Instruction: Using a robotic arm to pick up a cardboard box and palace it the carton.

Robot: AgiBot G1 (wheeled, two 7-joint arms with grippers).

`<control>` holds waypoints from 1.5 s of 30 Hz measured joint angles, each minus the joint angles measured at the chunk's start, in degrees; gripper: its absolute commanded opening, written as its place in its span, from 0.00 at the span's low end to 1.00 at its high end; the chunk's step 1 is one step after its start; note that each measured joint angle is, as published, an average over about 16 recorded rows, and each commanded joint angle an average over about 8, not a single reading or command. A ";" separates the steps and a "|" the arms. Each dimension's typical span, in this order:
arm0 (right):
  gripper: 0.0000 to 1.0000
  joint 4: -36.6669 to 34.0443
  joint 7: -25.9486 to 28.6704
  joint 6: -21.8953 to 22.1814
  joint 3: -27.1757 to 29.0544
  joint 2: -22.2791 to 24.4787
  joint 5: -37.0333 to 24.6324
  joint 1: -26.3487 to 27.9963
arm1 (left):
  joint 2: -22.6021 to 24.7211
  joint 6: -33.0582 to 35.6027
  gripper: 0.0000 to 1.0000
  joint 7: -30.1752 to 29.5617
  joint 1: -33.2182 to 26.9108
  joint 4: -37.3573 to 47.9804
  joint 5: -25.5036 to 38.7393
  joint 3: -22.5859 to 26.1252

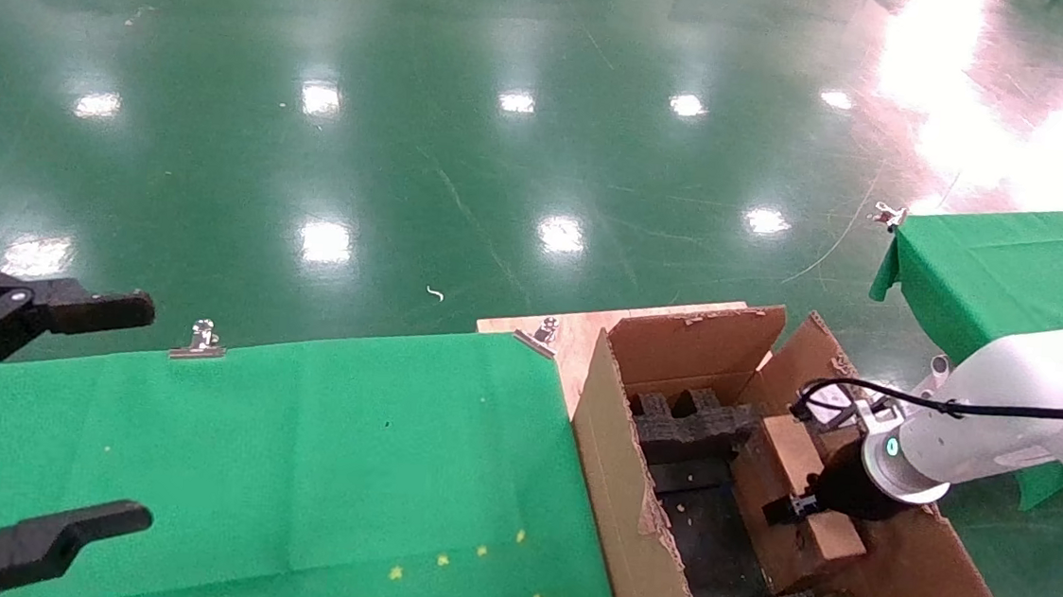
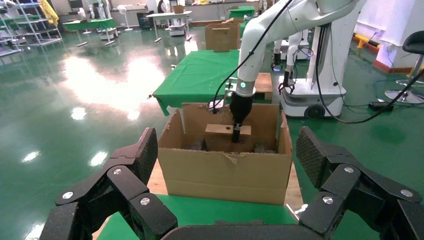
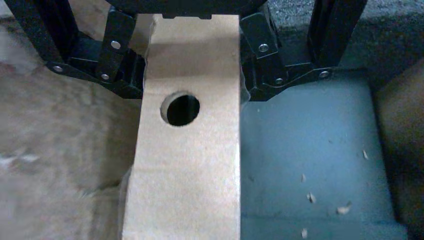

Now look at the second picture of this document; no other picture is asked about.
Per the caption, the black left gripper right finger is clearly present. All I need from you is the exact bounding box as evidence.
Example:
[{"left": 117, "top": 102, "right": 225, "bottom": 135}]
[{"left": 295, "top": 126, "right": 424, "bottom": 240}]

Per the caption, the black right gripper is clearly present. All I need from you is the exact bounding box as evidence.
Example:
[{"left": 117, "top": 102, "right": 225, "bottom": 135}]
[{"left": 229, "top": 92, "right": 255, "bottom": 144}]

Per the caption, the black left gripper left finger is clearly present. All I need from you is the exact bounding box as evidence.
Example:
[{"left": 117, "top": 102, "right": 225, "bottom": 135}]
[{"left": 39, "top": 128, "right": 179, "bottom": 240}]

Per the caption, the large open cardboard carton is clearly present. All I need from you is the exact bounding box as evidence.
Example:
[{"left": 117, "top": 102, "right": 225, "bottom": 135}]
[{"left": 157, "top": 102, "right": 294, "bottom": 207}]

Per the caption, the upright cardboard box with flap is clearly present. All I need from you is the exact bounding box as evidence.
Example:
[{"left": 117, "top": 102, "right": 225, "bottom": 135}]
[{"left": 204, "top": 21, "right": 242, "bottom": 54}]

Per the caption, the gray cylinder part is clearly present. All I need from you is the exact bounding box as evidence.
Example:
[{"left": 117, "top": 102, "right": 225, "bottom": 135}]
[
  {"left": 184, "top": 137, "right": 207, "bottom": 153},
  {"left": 253, "top": 142, "right": 278, "bottom": 155}
]

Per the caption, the silver metal table clamp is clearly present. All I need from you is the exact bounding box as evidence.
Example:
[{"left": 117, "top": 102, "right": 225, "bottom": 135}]
[{"left": 294, "top": 203, "right": 310, "bottom": 217}]

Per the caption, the brown wooden block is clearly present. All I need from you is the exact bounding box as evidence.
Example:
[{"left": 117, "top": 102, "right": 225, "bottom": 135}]
[{"left": 254, "top": 72, "right": 274, "bottom": 101}]

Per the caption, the green cloth covered table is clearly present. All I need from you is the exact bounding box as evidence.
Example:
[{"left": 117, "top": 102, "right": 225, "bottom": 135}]
[{"left": 152, "top": 49, "right": 241, "bottom": 117}]

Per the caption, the black power strip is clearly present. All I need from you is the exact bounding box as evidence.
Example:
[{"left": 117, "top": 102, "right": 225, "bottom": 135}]
[{"left": 367, "top": 100, "right": 395, "bottom": 113}]

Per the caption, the white robot body with base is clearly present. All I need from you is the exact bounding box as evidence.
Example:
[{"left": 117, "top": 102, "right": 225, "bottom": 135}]
[{"left": 279, "top": 24, "right": 353, "bottom": 120}]

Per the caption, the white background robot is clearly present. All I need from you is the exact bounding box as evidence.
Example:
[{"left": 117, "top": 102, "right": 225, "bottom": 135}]
[{"left": 271, "top": 29, "right": 311, "bottom": 96}]

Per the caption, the white table with legs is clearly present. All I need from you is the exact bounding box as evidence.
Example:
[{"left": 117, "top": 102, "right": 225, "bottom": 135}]
[{"left": 145, "top": 10, "right": 193, "bottom": 44}]

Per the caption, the black swivel bar stool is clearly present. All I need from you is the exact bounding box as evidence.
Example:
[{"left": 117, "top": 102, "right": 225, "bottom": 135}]
[{"left": 384, "top": 30, "right": 424, "bottom": 106}]

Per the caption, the long green cloth table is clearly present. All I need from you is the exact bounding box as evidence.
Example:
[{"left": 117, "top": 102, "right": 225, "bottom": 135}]
[{"left": 62, "top": 17, "right": 117, "bottom": 48}]

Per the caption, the white metal shelf rack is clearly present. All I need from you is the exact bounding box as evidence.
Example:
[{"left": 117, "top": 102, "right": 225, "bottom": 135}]
[{"left": 0, "top": 0, "right": 64, "bottom": 58}]

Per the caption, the yellow hanging cloth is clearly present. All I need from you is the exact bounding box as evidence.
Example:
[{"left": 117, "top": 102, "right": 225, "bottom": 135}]
[{"left": 37, "top": 0, "right": 60, "bottom": 28}]

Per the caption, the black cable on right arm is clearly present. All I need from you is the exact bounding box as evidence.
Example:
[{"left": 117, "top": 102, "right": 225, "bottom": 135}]
[{"left": 211, "top": 0, "right": 294, "bottom": 116}]

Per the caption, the long black hanging cable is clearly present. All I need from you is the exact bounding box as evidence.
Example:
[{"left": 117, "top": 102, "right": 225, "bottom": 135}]
[{"left": 314, "top": 25, "right": 424, "bottom": 125}]

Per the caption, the white pedestal fan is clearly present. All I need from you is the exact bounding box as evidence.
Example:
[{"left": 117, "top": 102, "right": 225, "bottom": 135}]
[{"left": 117, "top": 4, "right": 134, "bottom": 33}]

